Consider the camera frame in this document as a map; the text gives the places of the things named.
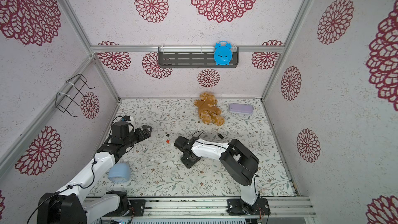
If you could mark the black wire wall basket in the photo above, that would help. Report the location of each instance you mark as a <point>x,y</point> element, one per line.
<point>65,99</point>

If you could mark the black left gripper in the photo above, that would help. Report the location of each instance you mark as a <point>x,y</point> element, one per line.
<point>142,137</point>

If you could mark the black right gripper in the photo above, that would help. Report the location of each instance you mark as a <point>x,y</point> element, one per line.
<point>188,157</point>

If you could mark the grey wall shelf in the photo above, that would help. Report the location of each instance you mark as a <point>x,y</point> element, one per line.
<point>168,59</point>

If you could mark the blue alarm clock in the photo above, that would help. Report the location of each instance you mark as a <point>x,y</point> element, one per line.
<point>223,53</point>

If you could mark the light blue cup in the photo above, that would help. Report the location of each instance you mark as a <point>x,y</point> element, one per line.
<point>119,173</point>

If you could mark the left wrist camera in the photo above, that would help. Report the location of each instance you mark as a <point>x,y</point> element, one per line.
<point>127,118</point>

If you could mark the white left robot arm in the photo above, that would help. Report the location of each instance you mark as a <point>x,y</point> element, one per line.
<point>67,205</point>

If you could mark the brown teddy bear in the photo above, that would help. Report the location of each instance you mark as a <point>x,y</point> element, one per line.
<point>208,110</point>

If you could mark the purple rectangular case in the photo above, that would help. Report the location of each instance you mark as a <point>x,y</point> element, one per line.
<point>244,109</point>

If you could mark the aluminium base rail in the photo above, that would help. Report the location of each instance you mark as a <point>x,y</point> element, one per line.
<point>211,208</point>

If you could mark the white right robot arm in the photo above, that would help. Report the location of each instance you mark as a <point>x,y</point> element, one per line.
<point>241,164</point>

